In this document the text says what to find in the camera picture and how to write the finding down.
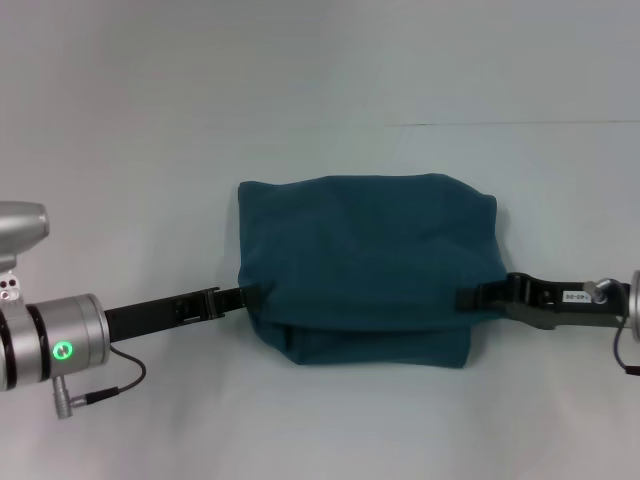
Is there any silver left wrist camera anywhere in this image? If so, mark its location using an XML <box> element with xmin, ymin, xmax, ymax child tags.
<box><xmin>0</xmin><ymin>200</ymin><xmax>52</xmax><ymax>306</ymax></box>

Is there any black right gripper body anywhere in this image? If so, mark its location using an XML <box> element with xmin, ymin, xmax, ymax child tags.
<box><xmin>499</xmin><ymin>271</ymin><xmax>632</xmax><ymax>332</ymax></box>

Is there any teal blue shirt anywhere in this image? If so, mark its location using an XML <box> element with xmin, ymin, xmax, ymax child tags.
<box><xmin>234</xmin><ymin>172</ymin><xmax>510</xmax><ymax>371</ymax></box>

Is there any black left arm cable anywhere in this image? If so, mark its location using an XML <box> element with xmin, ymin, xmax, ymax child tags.
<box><xmin>52</xmin><ymin>347</ymin><xmax>147</xmax><ymax>420</ymax></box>

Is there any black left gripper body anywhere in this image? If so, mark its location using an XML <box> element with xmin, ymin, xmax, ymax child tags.
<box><xmin>102</xmin><ymin>287</ymin><xmax>224</xmax><ymax>345</ymax></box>

